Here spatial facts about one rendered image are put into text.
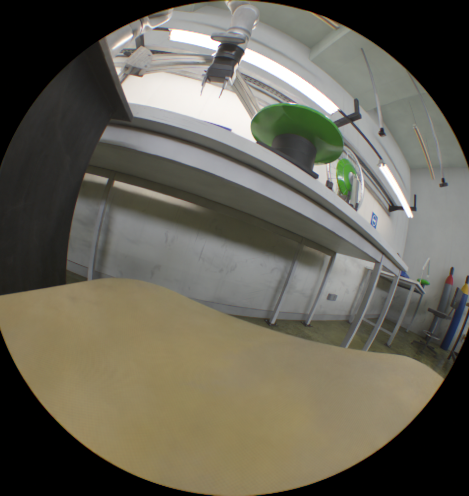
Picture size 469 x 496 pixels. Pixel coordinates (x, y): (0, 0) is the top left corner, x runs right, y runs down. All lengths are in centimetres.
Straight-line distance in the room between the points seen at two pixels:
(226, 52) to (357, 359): 61
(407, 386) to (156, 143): 56
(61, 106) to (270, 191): 48
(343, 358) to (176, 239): 128
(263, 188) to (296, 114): 23
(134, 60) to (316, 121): 58
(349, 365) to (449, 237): 502
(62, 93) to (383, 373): 42
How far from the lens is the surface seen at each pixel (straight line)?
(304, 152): 51
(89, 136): 33
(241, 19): 63
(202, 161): 44
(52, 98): 26
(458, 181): 579
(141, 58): 70
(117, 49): 41
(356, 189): 128
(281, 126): 53
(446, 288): 463
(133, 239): 138
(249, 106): 94
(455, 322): 460
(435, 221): 527
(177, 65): 75
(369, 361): 18
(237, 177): 45
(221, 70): 53
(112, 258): 147
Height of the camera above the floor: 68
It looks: 4 degrees down
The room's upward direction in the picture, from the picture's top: 18 degrees clockwise
